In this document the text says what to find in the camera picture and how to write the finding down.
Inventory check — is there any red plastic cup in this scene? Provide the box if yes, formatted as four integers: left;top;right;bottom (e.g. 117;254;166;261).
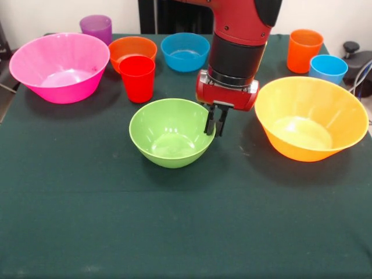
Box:
118;55;156;103

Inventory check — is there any grey cable bundle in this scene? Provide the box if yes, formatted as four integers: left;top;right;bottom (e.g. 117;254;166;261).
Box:
350;60;372;101

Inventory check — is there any green plastic bowl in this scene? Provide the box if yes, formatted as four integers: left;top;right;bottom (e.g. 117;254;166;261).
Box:
128;98;217;169

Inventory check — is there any orange plastic cup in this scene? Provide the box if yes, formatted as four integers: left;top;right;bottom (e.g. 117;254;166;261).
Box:
287;28;324;74

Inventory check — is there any blue plastic cup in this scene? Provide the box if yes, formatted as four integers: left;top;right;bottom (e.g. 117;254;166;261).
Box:
309;54;349;85

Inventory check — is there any orange plastic bowl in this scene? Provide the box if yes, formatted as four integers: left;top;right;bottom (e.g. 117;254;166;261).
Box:
108;35;158;74

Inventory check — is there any dark green tablecloth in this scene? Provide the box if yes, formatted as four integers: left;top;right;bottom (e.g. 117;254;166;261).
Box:
0;33;372;279

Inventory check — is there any yellow plastic bowl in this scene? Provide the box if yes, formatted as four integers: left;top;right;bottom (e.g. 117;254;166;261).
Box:
253;76;369;162

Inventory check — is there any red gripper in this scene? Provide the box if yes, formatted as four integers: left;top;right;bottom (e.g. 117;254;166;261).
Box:
195;69;260;138

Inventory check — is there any purple plastic cup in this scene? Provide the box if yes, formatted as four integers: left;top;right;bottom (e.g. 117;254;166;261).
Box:
80;15;113;47

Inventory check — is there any blue plastic bowl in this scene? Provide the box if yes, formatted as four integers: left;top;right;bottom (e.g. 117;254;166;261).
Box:
160;32;212;73

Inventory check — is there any pink plastic bowl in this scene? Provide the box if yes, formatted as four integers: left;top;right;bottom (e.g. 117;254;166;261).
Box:
9;32;111;105

